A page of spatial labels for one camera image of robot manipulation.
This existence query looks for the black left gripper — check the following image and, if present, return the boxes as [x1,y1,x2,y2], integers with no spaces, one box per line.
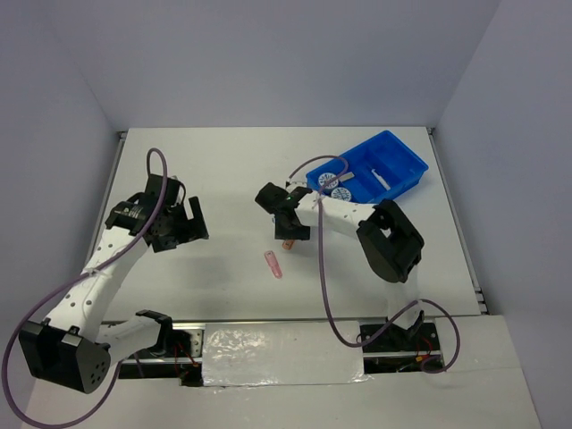
[152,196,208,253]

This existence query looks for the orange utility knife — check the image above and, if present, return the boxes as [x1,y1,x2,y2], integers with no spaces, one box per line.
[282,240,296,250]

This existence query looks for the pink utility knife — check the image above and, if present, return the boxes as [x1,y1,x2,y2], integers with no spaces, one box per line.
[264,250,282,279]

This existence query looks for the blue tape roll jar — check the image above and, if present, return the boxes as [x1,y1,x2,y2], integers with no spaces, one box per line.
[330,187,352,202]

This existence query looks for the grey metal blade case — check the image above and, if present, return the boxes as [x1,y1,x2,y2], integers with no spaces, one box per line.
[339,172,355,181]

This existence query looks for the blue capped white marker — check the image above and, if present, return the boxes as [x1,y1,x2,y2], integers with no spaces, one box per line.
[371,169,391,190]

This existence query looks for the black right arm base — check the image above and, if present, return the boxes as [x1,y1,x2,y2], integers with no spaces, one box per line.
[362,321,444,374]

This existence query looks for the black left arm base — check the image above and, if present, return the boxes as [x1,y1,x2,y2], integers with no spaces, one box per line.
[119,327,205,387]

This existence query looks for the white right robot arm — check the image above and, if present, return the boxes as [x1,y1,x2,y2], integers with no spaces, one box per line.
[255,182,425,349]

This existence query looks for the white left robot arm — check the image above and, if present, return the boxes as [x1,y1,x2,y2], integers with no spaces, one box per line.
[18,174,209,394]

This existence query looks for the blue plastic sorting bin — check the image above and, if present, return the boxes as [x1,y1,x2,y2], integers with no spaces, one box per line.
[306,130,428,204]

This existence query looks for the silver foil cover plate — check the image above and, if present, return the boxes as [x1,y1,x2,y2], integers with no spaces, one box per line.
[202,322,367,387]

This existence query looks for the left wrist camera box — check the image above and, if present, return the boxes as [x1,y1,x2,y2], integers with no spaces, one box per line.
[171,178,187,205]

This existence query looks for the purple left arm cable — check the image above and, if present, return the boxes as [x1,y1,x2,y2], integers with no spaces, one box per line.
[1,147,170,425]

